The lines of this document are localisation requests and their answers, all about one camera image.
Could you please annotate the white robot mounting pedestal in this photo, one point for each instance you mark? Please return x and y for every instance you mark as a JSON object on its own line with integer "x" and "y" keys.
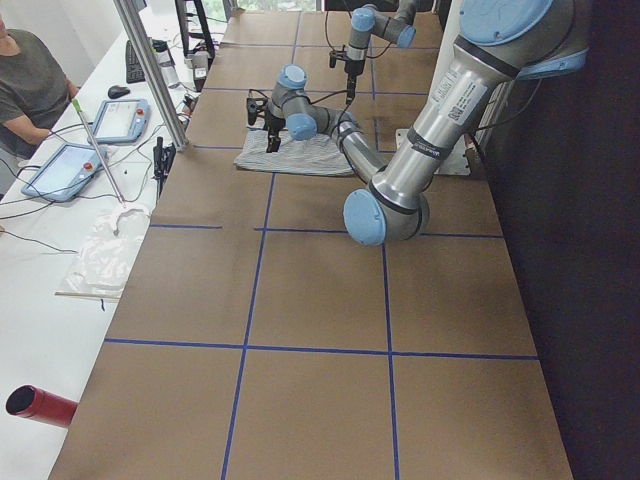
{"x": 456, "y": 163}

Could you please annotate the red cylinder tube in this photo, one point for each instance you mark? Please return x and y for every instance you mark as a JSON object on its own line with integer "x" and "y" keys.
{"x": 39, "y": 405}

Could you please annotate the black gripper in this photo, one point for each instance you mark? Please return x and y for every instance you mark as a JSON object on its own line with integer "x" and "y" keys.
{"x": 353, "y": 67}
{"x": 273, "y": 124}

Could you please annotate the blue teach pendant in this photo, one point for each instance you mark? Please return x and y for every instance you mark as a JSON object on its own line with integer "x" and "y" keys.
{"x": 64, "y": 174}
{"x": 121, "y": 121}

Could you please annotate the black computer mouse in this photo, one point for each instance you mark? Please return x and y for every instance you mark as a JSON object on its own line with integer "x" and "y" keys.
{"x": 116, "y": 92}

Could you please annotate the aluminium frame post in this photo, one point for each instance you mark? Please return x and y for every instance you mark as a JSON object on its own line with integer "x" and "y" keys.
{"x": 136, "y": 33}

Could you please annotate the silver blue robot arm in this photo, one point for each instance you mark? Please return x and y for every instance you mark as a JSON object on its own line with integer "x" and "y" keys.
{"x": 498, "y": 41}
{"x": 368, "y": 21}

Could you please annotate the wooden stick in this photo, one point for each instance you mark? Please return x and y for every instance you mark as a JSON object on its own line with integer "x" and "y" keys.
{"x": 83, "y": 295}

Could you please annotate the near blue teach pendant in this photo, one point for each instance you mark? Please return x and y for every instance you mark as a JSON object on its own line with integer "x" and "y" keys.
{"x": 64, "y": 174}

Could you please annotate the black tool on table edge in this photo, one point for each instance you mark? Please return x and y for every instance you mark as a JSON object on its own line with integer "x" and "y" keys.
{"x": 163, "y": 157}

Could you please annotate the black keyboard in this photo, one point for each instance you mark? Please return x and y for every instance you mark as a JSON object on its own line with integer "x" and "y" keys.
{"x": 134, "y": 72}

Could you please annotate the person in grey shirt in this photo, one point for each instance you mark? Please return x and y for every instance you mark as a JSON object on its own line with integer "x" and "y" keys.
{"x": 35, "y": 92}

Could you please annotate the grabber stick with white hook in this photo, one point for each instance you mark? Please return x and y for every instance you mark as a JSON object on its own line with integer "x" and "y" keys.
{"x": 124, "y": 207}

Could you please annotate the clear plastic bag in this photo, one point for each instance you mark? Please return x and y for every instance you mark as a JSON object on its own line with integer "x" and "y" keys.
{"x": 104, "y": 261}

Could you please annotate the blue white striped polo shirt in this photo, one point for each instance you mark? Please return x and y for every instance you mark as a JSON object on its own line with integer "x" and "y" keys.
{"x": 318, "y": 156}

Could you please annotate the water bottle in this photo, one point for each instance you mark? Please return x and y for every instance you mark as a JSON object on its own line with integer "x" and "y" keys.
{"x": 165, "y": 63}

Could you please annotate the far blue teach pendant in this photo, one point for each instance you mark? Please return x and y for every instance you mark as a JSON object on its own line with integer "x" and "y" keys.
{"x": 121, "y": 121}

